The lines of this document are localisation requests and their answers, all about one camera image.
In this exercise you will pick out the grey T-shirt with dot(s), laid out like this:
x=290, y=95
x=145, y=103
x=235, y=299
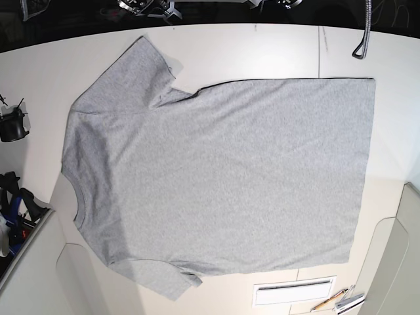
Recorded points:
x=240, y=177

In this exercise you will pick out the white rectangular slot plate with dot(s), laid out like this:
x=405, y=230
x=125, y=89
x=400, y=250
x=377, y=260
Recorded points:
x=295, y=292

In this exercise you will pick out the yellow pencil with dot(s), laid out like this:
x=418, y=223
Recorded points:
x=332, y=298

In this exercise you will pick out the black and blue tool pile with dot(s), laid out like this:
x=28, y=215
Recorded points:
x=20, y=214

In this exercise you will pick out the black cup-shaped holder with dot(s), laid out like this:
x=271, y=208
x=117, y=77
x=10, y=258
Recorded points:
x=12, y=125

